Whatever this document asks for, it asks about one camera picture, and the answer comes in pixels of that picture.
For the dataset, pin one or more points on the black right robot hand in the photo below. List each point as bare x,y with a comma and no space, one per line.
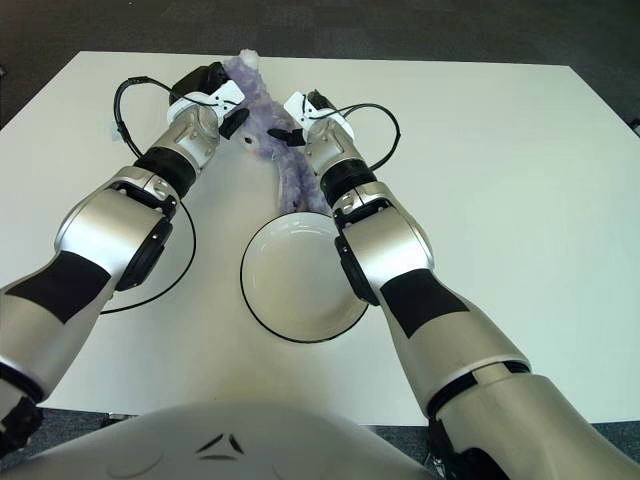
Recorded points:
290,136

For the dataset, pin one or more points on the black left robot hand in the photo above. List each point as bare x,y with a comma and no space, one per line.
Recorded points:
205,77

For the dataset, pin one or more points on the purple plush doll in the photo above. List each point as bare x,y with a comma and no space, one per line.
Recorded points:
265,107

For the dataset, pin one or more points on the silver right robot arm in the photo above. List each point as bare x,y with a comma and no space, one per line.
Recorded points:
390,240

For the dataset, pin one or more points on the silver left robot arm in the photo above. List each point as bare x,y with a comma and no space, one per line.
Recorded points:
115,225

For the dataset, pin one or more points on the white plate black rim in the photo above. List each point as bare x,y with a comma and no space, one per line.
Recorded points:
295,280

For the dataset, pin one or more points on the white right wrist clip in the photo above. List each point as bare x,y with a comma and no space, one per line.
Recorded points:
297,107

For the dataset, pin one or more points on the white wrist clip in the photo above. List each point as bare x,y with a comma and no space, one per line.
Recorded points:
297,107
230,95

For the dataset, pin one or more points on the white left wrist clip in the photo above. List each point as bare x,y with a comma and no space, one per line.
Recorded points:
230,95

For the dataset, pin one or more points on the silver robot torso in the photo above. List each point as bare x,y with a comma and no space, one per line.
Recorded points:
225,445

